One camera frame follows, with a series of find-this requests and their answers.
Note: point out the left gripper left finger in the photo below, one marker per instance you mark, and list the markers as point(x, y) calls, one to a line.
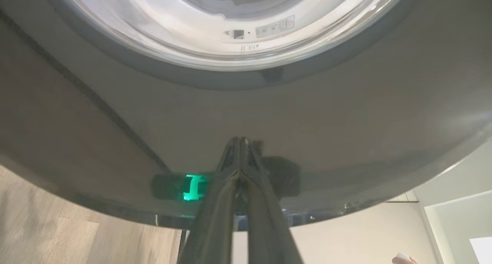
point(215, 225)

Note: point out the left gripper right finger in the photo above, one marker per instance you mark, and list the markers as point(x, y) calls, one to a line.
point(265, 225)

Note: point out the pale teal cabinet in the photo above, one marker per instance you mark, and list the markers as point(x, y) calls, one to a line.
point(449, 225)

